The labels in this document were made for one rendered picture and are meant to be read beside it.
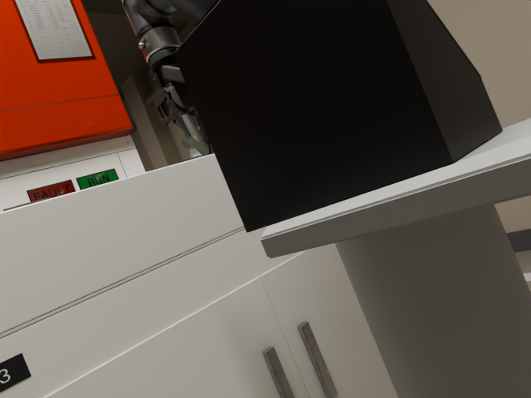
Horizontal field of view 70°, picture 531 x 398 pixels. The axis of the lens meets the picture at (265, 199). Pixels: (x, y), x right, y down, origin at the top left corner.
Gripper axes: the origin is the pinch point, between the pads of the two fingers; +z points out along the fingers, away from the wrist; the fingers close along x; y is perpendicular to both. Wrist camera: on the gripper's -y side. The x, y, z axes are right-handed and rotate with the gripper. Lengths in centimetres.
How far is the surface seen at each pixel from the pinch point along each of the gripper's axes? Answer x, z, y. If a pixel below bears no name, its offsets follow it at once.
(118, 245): 22.7, 10.8, -4.1
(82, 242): 26.9, 8.5, -4.1
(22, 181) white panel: 24, -18, 58
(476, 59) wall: -203, -17, 27
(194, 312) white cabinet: 16.0, 24.5, -4.1
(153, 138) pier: -139, -98, 325
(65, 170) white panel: 12, -18, 58
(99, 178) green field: 4, -13, 58
